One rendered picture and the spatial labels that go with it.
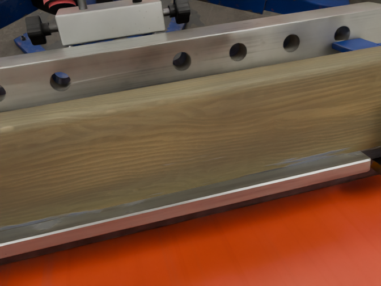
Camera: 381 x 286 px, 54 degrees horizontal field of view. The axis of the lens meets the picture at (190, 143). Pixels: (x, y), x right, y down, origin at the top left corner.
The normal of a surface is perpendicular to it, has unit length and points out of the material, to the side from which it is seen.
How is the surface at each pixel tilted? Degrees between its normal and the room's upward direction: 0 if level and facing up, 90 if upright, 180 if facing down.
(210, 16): 0
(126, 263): 32
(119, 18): 58
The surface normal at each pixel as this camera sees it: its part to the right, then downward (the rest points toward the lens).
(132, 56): 0.24, 0.44
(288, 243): -0.10, -0.87
